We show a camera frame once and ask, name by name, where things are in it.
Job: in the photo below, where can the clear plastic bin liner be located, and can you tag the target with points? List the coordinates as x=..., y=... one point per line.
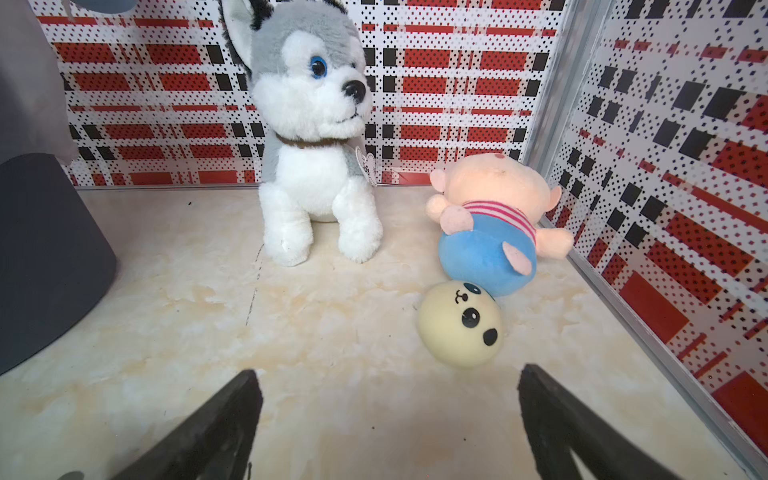
x=33, y=101

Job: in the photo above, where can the dark grey trash bin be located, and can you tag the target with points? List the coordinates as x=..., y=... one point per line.
x=56, y=264

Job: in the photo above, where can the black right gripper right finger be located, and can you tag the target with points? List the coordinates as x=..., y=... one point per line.
x=560, y=429

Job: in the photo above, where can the grey white husky plush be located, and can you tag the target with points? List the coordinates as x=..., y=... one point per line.
x=305, y=67

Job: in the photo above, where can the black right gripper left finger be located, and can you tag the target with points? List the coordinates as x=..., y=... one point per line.
x=214, y=442

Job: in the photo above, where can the pink pig plush blue shirt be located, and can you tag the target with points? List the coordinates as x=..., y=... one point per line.
x=487, y=207

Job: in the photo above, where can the cream round face ball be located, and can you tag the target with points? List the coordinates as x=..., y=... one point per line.
x=460, y=324

